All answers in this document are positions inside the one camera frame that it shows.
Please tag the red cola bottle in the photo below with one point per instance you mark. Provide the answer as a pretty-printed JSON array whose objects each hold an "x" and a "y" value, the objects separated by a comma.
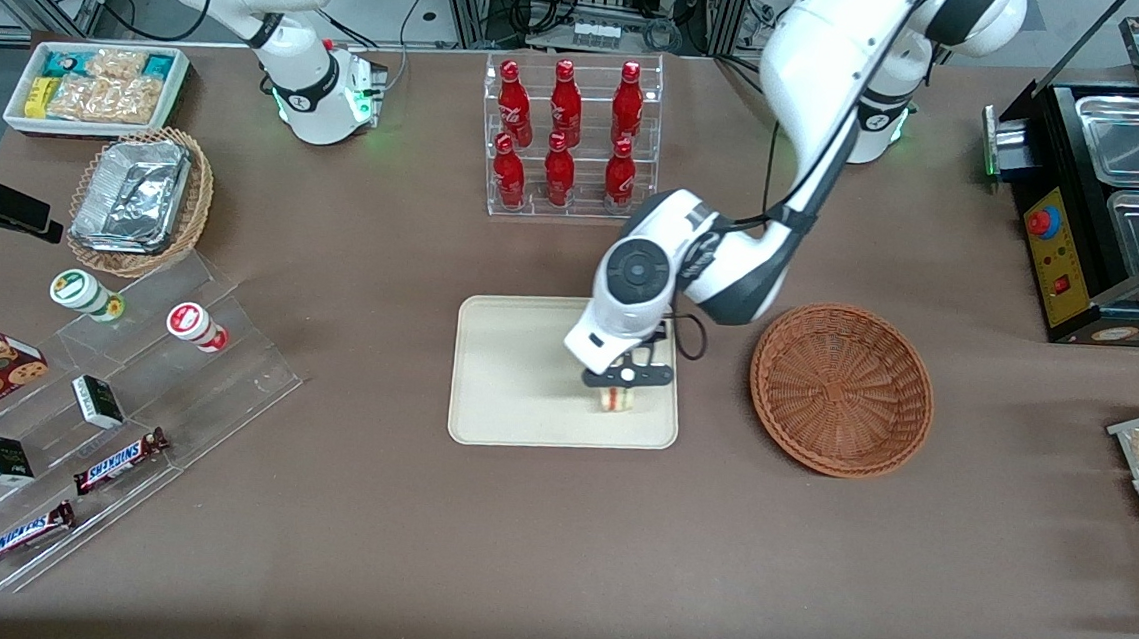
[
  {"x": 515, "y": 100},
  {"x": 628, "y": 103},
  {"x": 620, "y": 175},
  {"x": 566, "y": 104},
  {"x": 559, "y": 173},
  {"x": 508, "y": 175}
]

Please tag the red lid yogurt bottle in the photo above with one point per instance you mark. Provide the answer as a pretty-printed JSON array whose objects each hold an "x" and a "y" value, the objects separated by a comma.
[{"x": 193, "y": 323}]

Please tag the stacked aluminium foil trays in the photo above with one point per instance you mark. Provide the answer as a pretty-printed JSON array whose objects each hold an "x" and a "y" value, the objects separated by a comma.
[{"x": 132, "y": 194}]

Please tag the yellow snack packet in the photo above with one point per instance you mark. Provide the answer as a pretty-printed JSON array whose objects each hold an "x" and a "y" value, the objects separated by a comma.
[{"x": 39, "y": 97}]

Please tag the clear acrylic bottle rack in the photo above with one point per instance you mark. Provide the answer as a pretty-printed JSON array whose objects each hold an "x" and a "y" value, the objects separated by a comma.
[{"x": 588, "y": 120}]

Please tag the teal snack packet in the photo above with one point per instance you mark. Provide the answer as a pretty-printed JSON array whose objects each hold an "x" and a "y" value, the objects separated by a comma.
[
  {"x": 66, "y": 62},
  {"x": 158, "y": 65}
]

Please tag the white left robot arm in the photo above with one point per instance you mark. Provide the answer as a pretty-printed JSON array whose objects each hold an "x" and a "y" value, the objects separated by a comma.
[{"x": 828, "y": 57}]

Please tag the triangular sandwich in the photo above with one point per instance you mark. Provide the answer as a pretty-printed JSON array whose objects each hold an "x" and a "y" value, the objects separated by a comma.
[{"x": 616, "y": 400}]

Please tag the clear bag of crackers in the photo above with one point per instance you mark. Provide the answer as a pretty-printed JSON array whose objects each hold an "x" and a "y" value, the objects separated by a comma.
[
  {"x": 116, "y": 62},
  {"x": 136, "y": 101},
  {"x": 77, "y": 100}
]

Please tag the green lid yogurt bottle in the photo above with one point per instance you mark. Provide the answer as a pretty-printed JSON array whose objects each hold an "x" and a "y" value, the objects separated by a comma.
[{"x": 78, "y": 291}]

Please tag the cream plastic tray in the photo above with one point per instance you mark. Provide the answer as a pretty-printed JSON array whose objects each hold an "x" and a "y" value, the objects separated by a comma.
[{"x": 515, "y": 376}]

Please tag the black food warmer machine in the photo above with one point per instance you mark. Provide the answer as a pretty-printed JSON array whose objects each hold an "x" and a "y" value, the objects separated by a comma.
[{"x": 1060, "y": 254}]

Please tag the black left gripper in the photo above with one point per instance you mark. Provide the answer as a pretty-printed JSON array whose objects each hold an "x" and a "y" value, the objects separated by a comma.
[{"x": 655, "y": 347}]

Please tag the white plastic snack bin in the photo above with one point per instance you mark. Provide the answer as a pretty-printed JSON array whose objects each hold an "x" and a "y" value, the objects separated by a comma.
[{"x": 18, "y": 111}]

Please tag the small dark green box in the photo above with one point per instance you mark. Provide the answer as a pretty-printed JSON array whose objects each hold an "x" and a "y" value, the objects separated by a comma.
[
  {"x": 98, "y": 402},
  {"x": 3, "y": 460}
]

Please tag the Snickers chocolate bar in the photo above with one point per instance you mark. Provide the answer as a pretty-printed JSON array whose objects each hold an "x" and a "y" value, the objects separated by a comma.
[
  {"x": 21, "y": 534},
  {"x": 118, "y": 461}
]

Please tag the brown round wicker basket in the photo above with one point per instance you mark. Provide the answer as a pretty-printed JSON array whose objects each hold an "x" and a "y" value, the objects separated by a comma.
[{"x": 840, "y": 389}]

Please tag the clear acrylic stepped stand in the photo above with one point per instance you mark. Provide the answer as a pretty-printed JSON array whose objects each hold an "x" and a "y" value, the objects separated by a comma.
[{"x": 173, "y": 392}]

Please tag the light wicker basket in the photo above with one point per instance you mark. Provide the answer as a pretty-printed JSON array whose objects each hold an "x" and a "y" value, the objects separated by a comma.
[{"x": 197, "y": 203}]

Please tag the metal equipment rack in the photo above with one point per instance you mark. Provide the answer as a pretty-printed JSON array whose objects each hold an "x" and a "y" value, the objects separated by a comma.
[{"x": 602, "y": 1}]

